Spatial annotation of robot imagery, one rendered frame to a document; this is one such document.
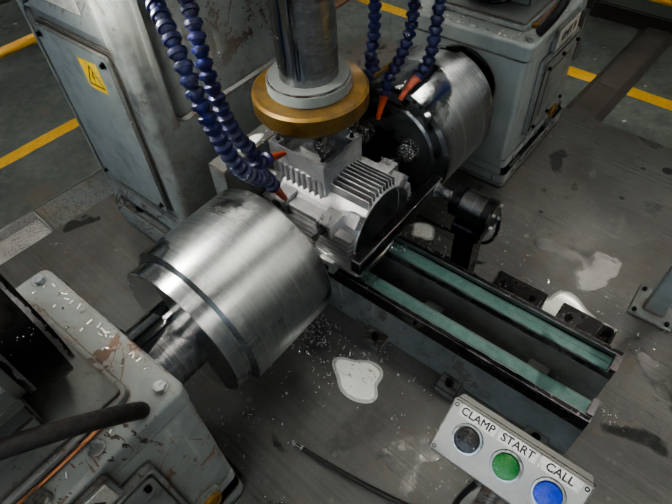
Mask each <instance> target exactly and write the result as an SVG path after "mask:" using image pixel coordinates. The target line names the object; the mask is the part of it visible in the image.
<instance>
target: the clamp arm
mask: <svg viewBox="0 0 672 504"><path fill-rule="evenodd" d="M442 181H443V178H441V177H439V176H437V175H433V176H432V177H431V178H430V179H429V180H428V181H427V182H426V183H425V184H424V185H423V186H422V187H421V188H420V189H419V190H418V191H417V192H416V193H415V194H414V195H413V196H412V197H409V198H408V199H407V200H406V204H405V205H404V206H403V207H402V208H401V209H400V210H399V211H398V212H397V213H396V214H395V215H394V216H393V217H392V218H391V219H390V220H389V221H388V222H387V223H386V224H385V225H384V226H383V227H382V228H381V229H380V230H379V231H378V232H377V233H376V234H375V235H374V236H373V237H372V238H371V239H370V240H369V241H368V242H367V243H366V244H365V245H364V246H363V248H362V249H361V250H356V251H355V252H354V254H353V258H352V259H351V271H352V272H354V273H356V274H357V275H361V274H362V273H363V272H364V271H365V270H366V269H367V268H368V267H369V266H370V265H371V264H372V263H373V261H374V260H375V259H376V258H377V257H378V256H379V255H380V254H381V253H382V252H383V251H384V250H385V249H386V248H387V247H388V246H389V245H390V243H391V242H392V241H393V240H394V239H395V238H396V237H397V236H398V235H399V234H400V233H401V232H402V231H403V230H404V229H405V228H406V226H407V225H408V224H409V223H410V222H411V221H412V220H413V219H414V218H415V217H416V216H417V215H418V214H419V213H420V212H421V211H422V209H423V208H424V207H425V206H426V205H427V204H428V203H429V202H430V201H431V200H432V199H433V198H434V197H436V196H438V194H436V193H435V192H437V193H439V190H440V189H438V188H437V187H440V188H442V187H443V186H442ZM436 188H437V189H436ZM435 190H436V191H435Z"/></svg>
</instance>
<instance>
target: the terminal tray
mask: <svg viewBox="0 0 672 504"><path fill-rule="evenodd" d="M279 136H280V140H279V141H277V140H276V136H273V137H272V138H270V139H269V140H268V143H269V148H270V153H275V152H282V151H285V152H286V153H287V154H286V156H284V157H282V158H280V159H278V160H276V161H274V163H273V167H274V170H276V171H278V172H280V173H281V178H284V177H286V180H287V181H289V180H291V181H292V184H294V183H295V182H296V183H297V186H298V187H300V186H301V185H302V188H303V190H305V189H306V188H307V189H308V192H309V193H311V192H312V191H313V192H314V196H317V195H319V197H320V199H322V198H323V197H324V198H327V196H328V194H329V192H330V183H332V184H333V179H334V178H335V179H336V180H337V174H338V175H340V171H342V172H343V170H344V168H346V169H347V165H349V166H350V163H353V161H356V162H357V159H358V160H360V161H361V154H362V135H360V134H357V133H354V137H353V138H350V133H349V132H348V131H347V129H346V130H344V131H342V132H340V133H337V134H335V135H332V136H329V139H330V142H329V151H328V153H327V155H326V157H325V158H324V162H323V163H321V158H320V157H318V156H317V153H316V152H315V151H314V146H313V140H312V139H297V138H291V137H287V136H284V135H279ZM305 140H306V141H305ZM335 140H336V142H337V140H338V143H336V142H335ZM332 141H333V143H332ZM339 141H340V142H341V144H342V145H341V144H340V143H339ZM334 143H335V144H337V145H335V144H334ZM334 145H335V146H334ZM344 145H345V146H344ZM288 146H290V148H287V147H288ZM336 147H337V149H336ZM342 147H343V149H342ZM292 148H293V149H292ZM294 149H295V150H294ZM341 149H342V150H341ZM338 151H339V153H338ZM332 152H333V153H332ZM334 152H335V154H336V155H335V154H334ZM303 153H304V154H303ZM306 153H307V156H306ZM332 155H333V158H332ZM334 155H335V156H334ZM313 157H314V158H313Z"/></svg>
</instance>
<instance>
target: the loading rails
mask: <svg viewBox="0 0 672 504"><path fill-rule="evenodd" d="M393 241H394V242H393V243H394V244H393V243H392V248H391V247H389V251H387V252H386V255H384V257H383V258H381V261H378V264H375V267H373V266H372V269H370V268H369V271H367V270H365V271H364V272H365V273H367V274H368V275H369V276H371V278H367V277H368V275H367V274H365V273H363V275H362V278H364V279H362V278H361V277H354V276H353V275H351V274H349V273H347V272H346V271H345V270H343V269H341V268H339V269H338V270H337V271H336V272H335V273H334V274H332V273H330V272H328V271H327V272H328V275H329V279H330V284H331V300H330V304H331V305H333V306H334V307H336V308H337V309H339V310H340V311H342V312H344V313H345V314H347V315H348V316H350V317H351V318H353V319H355V320H356V321H358V322H359V323H361V324H362V325H364V326H366V327H367V328H369V330H368V331H367V332H366V333H365V334H364V336H363V337H362V342H363V343H364V344H366V345H367V346H369V347H370V348H372V349H373V350H375V351H376V352H380V351H381V349H382V348H383V347H384V346H385V344H386V343H387V342H388V341H389V342H391V343H392V344H394V345H395V346H397V347H398V348H400V349H402V350H403V351H405V352H406V353H408V354H409V355H411V356H413V357H414V358H416V359H417V360H419V361H420V362H422V363H423V364H425V365H427V366H428V367H430V368H431V369H433V370H434V371H436V372H438V373H439V374H441V376H440V378H439V379H438V381H437V382H436V383H435V386H434V390H436V391H437V392H439V393H440V394H442V395H443V396H445V397H446V398H448V399H449V400H451V401H454V399H455V398H456V396H457V395H458V394H459V392H460V391H461V389H462V388H463V389H464V390H466V391H467V392H469V393H470V394H472V395H474V396H475V397H477V398H478V399H480V400H481V401H483V402H485V403H486V404H488V405H489V406H491V407H492V408H494V409H496V410H497V411H499V412H500V413H502V414H503V415H505V416H506V417H508V418H510V419H511V420H513V421H514V422H516V423H517V424H519V425H521V426H522V427H524V428H525V429H524V432H525V433H527V434H529V435H530V436H532V437H533V438H535V439H536V440H538V441H539V442H541V443H543V444H544V445H546V446H547V444H548V443H549V444H550V445H552V446H553V447H555V448H557V449H558V450H560V451H561V452H563V453H566V452H567V451H568V449H569V448H570V447H571V446H572V444H573V443H574V442H575V441H576V439H577V438H578V437H579V436H580V434H581V433H582V432H583V431H584V430H585V428H586V427H587V426H588V425H589V423H590V422H591V420H592V417H593V416H594V414H595V412H596V410H597V408H598V406H599V404H600V402H601V401H600V400H598V399H596V398H597V396H598V395H599V394H600V392H601V391H602V390H603V388H604V387H605V386H606V384H607V383H608V382H609V380H610V379H611V378H612V376H613V375H614V374H615V372H616V371H617V369H618V367H619V365H620V363H621V361H622V359H623V357H624V355H625V353H624V352H622V351H620V350H618V349H616V348H614V347H612V346H610V345H608V344H606V343H605V342H603V341H601V340H599V339H597V338H595V337H593V336H591V335H589V334H588V333H586V332H584V331H582V330H580V329H578V328H576V327H574V326H572V325H570V324H569V323H567V322H565V321H563V320H561V319H559V318H557V317H555V316H553V315H552V314H550V313H548V312H546V311H544V310H542V309H540V308H538V307H536V306H534V305H533V304H531V303H529V302H527V301H525V300H523V299H521V298H519V297H517V296H515V295H514V294H512V293H510V292H508V291H506V290H504V289H502V288H500V287H498V286H497V285H495V284H493V283H491V282H489V281H487V280H485V279H483V278H481V277H479V276H478V275H476V274H474V273H472V272H470V271H468V270H466V269H464V268H462V267H460V266H459V265H457V264H455V263H453V262H451V261H449V260H447V259H445V258H443V257H442V256H440V255H438V254H436V253H434V252H432V251H430V250H428V249H426V248H424V247H423V246H421V245H419V244H417V243H415V242H413V241H411V240H409V239H407V238H405V237H404V236H402V235H400V236H397V237H396V238H395V239H394V240H393ZM396 241H398V242H396ZM403 245H404V246H403ZM405 245H406V246H405ZM394 246H396V247H395V248H396V249H397V250H395V249H394ZM397 246H399V248H397ZM401 246H402V248H401ZM406 247H407V248H406ZM403 248H405V252H404V249H403ZM393 249H394V250H393ZM399 250H402V251H399ZM395 254H396V255H395ZM371 270H372V273H371ZM377 274H378V275H377ZM374 275H377V277H378V278H377V280H376V276H375V277H374ZM366 279H367V280H366ZM375 280H376V282H377V283H376V284H373V283H375V282H374V281H375ZM366 282H367V283H366Z"/></svg>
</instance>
